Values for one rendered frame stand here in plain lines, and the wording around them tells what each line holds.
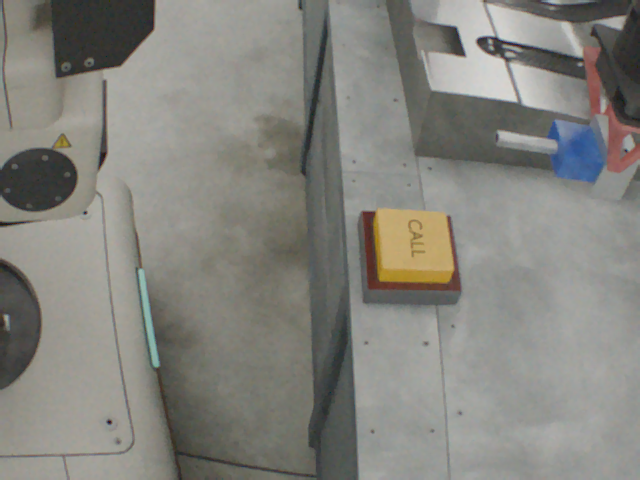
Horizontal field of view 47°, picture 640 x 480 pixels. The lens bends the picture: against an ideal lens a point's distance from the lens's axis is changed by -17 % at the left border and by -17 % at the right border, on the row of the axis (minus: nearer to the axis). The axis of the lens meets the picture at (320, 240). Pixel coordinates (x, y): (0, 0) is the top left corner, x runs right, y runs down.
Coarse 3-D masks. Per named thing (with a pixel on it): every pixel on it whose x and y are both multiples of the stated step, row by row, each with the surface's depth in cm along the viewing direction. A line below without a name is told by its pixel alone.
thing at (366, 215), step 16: (368, 224) 71; (448, 224) 72; (368, 240) 70; (368, 256) 69; (368, 272) 68; (368, 288) 67; (384, 288) 67; (400, 288) 68; (416, 288) 68; (432, 288) 68; (448, 288) 68
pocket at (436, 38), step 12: (420, 24) 79; (432, 24) 79; (444, 24) 79; (420, 36) 81; (432, 36) 81; (444, 36) 81; (456, 36) 80; (420, 48) 78; (432, 48) 81; (444, 48) 81; (456, 48) 80
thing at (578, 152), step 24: (600, 120) 63; (504, 144) 63; (528, 144) 63; (552, 144) 63; (576, 144) 63; (600, 144) 63; (624, 144) 62; (576, 168) 63; (600, 168) 63; (600, 192) 64
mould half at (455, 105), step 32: (416, 0) 81; (448, 0) 82; (544, 0) 88; (576, 0) 88; (480, 32) 79; (512, 32) 81; (544, 32) 83; (576, 32) 84; (416, 64) 78; (448, 64) 75; (480, 64) 76; (512, 64) 77; (416, 96) 79; (448, 96) 73; (480, 96) 73; (512, 96) 74; (544, 96) 75; (576, 96) 76; (416, 128) 79; (448, 128) 76; (480, 128) 76; (512, 128) 76; (544, 128) 76; (480, 160) 80; (512, 160) 80; (544, 160) 80
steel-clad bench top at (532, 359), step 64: (384, 0) 96; (384, 64) 87; (384, 128) 81; (384, 192) 76; (448, 192) 77; (512, 192) 78; (576, 192) 80; (512, 256) 73; (576, 256) 74; (384, 320) 68; (448, 320) 69; (512, 320) 69; (576, 320) 70; (384, 384) 64; (448, 384) 65; (512, 384) 65; (576, 384) 66; (384, 448) 61; (448, 448) 61; (512, 448) 61; (576, 448) 62
